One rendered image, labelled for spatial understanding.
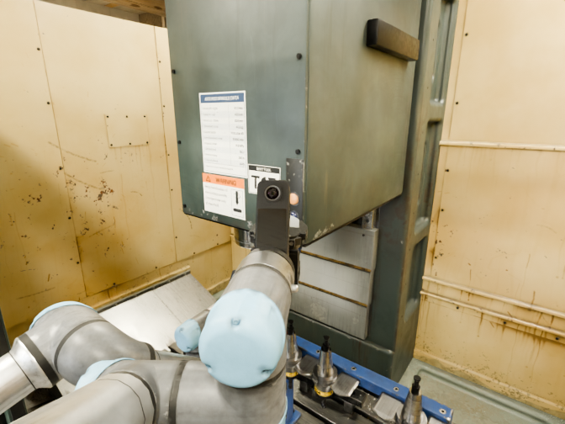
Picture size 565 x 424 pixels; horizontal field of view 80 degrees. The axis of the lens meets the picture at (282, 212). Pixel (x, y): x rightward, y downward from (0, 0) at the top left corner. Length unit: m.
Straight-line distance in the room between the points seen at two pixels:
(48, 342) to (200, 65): 0.68
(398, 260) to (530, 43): 0.92
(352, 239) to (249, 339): 1.16
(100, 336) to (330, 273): 1.06
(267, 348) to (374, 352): 1.37
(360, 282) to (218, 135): 0.91
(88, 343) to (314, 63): 0.67
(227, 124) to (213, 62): 0.15
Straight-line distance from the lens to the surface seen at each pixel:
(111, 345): 0.73
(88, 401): 0.33
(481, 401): 2.01
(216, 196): 0.92
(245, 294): 0.33
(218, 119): 0.88
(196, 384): 0.40
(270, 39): 0.78
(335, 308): 1.63
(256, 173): 0.80
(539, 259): 1.72
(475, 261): 1.74
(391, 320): 1.57
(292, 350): 0.98
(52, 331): 0.80
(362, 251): 1.43
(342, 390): 0.94
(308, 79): 0.72
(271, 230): 0.46
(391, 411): 0.92
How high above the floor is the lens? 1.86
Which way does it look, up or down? 16 degrees down
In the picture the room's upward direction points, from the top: straight up
